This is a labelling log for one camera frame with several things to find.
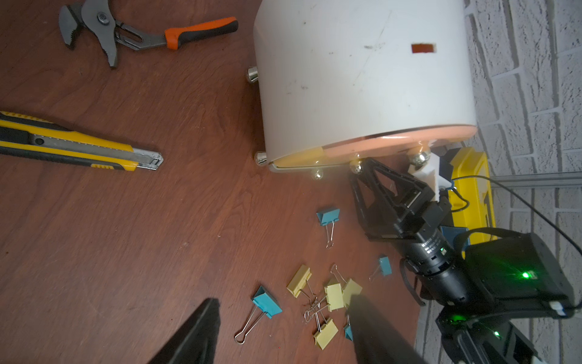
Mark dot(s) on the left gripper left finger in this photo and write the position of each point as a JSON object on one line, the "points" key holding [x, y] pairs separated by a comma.
{"points": [[196, 340]]}

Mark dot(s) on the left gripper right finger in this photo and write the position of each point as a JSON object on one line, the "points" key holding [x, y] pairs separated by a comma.
{"points": [[375, 339]]}

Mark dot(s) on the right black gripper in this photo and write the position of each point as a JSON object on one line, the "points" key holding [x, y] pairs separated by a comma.
{"points": [[391, 205]]}

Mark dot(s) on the yellow binder clip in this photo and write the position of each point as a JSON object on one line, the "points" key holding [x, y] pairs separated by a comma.
{"points": [[331, 300], [326, 331], [300, 281], [349, 287]]}

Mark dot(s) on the orange top drawer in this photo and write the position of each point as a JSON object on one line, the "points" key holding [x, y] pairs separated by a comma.
{"points": [[394, 143]]}

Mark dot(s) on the white round drawer cabinet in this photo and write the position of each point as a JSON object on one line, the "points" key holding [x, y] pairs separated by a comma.
{"points": [[333, 71]]}

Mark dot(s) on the yellow drawer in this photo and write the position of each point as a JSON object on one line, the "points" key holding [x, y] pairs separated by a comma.
{"points": [[304, 159]]}

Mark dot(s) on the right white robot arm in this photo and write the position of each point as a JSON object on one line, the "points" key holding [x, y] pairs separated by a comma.
{"points": [[482, 288]]}

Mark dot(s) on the teal binder clip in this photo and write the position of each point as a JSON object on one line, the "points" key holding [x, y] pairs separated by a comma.
{"points": [[264, 305], [348, 332], [384, 268], [327, 219]]}

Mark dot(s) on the yellow black toolbox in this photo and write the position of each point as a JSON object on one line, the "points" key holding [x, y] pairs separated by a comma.
{"points": [[472, 200]]}

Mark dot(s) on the yellow utility knife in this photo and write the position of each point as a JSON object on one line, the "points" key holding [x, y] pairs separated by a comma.
{"points": [[34, 138]]}

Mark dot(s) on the orange handled pliers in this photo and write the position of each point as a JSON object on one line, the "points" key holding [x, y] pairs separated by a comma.
{"points": [[96, 16]]}

